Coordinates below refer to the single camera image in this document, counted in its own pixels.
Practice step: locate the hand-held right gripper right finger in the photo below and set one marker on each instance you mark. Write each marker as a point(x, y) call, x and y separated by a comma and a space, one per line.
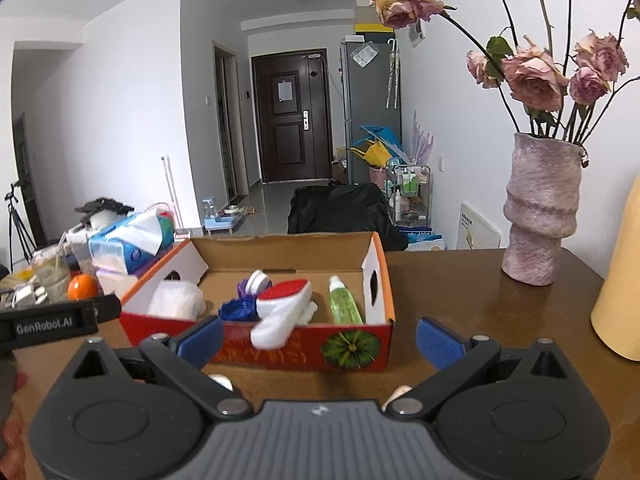
point(437, 342)

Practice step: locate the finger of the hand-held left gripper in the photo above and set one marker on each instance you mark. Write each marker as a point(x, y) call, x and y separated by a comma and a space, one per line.
point(107, 307)

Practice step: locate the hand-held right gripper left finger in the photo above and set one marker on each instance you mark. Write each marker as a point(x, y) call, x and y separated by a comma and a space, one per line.
point(200, 340)

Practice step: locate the clear plastic swab container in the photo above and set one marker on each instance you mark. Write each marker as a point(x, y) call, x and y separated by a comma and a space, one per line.
point(175, 300)

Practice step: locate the blue gear-shaped cap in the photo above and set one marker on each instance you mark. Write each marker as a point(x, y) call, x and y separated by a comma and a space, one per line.
point(237, 310)

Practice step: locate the purple gear-shaped cap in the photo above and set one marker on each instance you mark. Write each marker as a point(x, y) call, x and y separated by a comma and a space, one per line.
point(244, 287)

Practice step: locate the white cylindrical cap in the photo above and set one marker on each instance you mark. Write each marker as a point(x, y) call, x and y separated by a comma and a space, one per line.
point(257, 281)

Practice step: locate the red and white lint brush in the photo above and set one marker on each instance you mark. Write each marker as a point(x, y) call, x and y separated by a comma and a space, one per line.
point(280, 310)

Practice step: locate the green spray bottle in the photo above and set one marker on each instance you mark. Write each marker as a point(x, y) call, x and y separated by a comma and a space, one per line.
point(345, 302)

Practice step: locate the red cardboard box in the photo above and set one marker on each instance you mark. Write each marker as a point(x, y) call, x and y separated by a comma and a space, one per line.
point(300, 355)

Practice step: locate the orange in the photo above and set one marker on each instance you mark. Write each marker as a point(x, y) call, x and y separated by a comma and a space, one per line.
point(82, 287)

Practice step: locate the small flat white cap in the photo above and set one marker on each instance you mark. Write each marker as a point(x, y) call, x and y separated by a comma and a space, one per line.
point(220, 382)

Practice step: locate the clear plastic cup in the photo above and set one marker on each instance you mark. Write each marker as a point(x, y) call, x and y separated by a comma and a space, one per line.
point(50, 277)

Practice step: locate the blue tissue pack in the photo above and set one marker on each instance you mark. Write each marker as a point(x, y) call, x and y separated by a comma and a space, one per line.
point(125, 245)

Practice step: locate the black and white gadget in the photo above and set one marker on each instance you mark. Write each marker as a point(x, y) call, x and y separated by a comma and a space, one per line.
point(105, 207)

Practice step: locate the blue and white bag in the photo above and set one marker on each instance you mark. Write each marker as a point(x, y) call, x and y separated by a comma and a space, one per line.
point(425, 241)

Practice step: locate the white flat board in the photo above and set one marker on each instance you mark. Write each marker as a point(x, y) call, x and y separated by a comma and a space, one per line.
point(477, 230)

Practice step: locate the blue pet feeder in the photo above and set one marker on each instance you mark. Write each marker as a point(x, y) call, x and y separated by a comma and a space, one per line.
point(222, 220)

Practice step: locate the mop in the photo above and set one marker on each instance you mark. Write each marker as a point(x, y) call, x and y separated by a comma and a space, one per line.
point(170, 190)

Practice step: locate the metal rolling cart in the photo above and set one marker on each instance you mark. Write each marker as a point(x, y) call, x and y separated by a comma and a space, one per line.
point(410, 190)

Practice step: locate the black jacket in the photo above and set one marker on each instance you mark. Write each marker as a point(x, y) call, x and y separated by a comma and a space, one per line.
point(340, 210)

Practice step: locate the pink textured vase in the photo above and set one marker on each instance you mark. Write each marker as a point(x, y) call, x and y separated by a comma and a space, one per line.
point(542, 210)

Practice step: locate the pink bin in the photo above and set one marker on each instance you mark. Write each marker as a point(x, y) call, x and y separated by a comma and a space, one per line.
point(378, 176)

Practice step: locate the yellow thermos jug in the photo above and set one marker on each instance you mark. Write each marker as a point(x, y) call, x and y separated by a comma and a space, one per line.
point(622, 285)

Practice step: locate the yellow bag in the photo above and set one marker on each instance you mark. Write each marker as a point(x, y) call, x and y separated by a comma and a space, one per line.
point(372, 155)

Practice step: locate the purple feathery decoration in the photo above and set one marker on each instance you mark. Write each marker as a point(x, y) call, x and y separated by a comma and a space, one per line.
point(421, 140)

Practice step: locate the dark brown door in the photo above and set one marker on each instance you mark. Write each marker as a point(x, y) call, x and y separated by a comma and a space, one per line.
point(292, 130)

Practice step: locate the grey refrigerator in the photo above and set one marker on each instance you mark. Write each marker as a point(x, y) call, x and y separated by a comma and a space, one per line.
point(367, 90)

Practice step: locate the white folded umbrella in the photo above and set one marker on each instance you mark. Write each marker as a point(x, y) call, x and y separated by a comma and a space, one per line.
point(394, 72)

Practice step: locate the dried pink roses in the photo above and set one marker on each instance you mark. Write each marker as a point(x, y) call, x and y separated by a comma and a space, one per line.
point(535, 77)

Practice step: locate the yellow box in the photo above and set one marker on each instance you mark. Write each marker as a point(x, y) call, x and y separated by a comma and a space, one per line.
point(375, 31)

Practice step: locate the camera tripod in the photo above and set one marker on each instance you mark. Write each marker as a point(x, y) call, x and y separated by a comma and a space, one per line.
point(17, 225)

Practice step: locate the wall electrical panel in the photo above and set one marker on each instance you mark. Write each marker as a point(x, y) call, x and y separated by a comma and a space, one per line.
point(416, 35)

